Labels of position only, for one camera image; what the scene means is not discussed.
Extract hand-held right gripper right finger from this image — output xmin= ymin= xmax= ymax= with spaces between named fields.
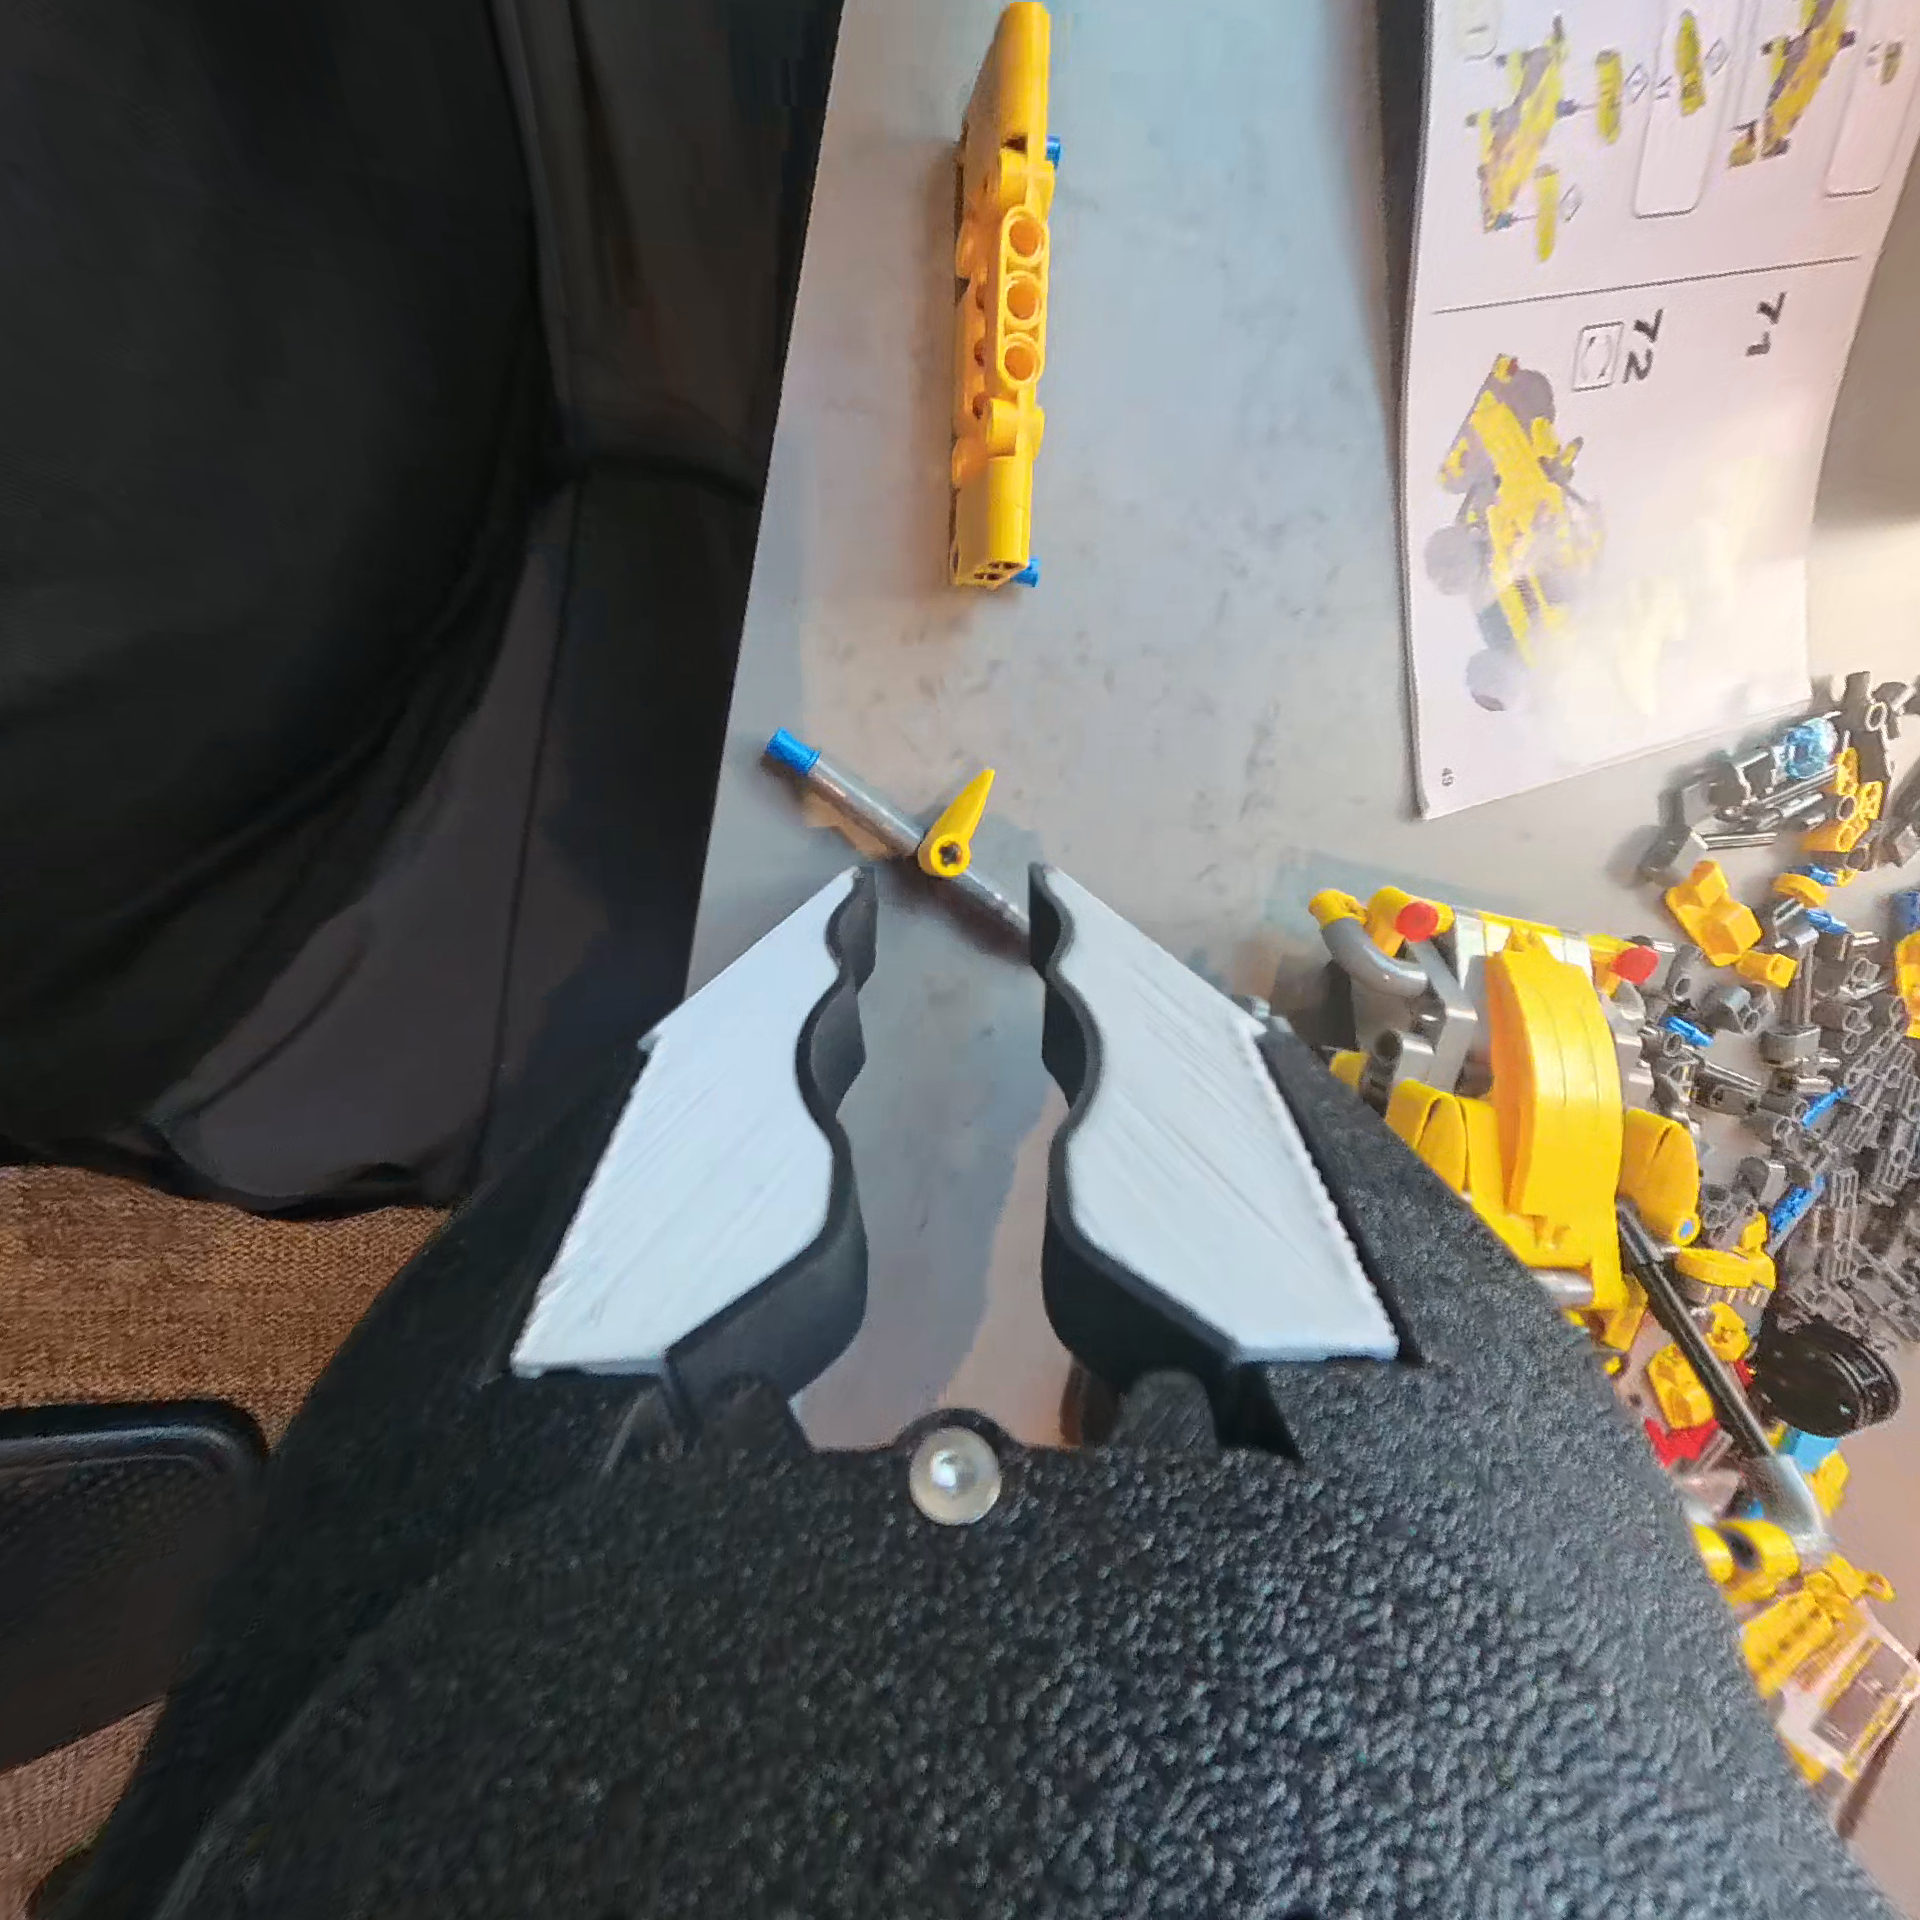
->
xmin=1028 ymin=861 xmax=1400 ymax=1442

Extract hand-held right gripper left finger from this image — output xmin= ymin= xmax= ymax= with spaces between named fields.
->
xmin=510 ymin=867 xmax=882 ymax=1413

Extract yellow toy vehicle model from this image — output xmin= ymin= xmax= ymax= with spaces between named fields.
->
xmin=1305 ymin=885 xmax=1897 ymax=1701

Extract grey toy axle yellow connector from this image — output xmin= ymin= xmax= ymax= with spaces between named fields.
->
xmin=763 ymin=730 xmax=1035 ymax=940

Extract yellow toy brick panel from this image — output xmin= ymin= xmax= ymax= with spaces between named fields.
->
xmin=948 ymin=0 xmax=1066 ymax=596

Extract grey desk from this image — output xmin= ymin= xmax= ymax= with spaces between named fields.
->
xmin=682 ymin=0 xmax=1920 ymax=1814

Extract pile of grey toy bricks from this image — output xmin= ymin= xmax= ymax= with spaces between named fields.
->
xmin=1624 ymin=665 xmax=1920 ymax=1346

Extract black toy wheel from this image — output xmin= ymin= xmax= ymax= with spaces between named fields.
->
xmin=1758 ymin=1315 xmax=1897 ymax=1434

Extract black office chair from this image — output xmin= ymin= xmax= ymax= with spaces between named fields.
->
xmin=0 ymin=1398 xmax=274 ymax=1770

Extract person's black pants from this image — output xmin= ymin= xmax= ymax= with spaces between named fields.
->
xmin=0 ymin=0 xmax=847 ymax=1217

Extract toy instruction booklet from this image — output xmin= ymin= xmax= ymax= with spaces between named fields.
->
xmin=1397 ymin=0 xmax=1920 ymax=817

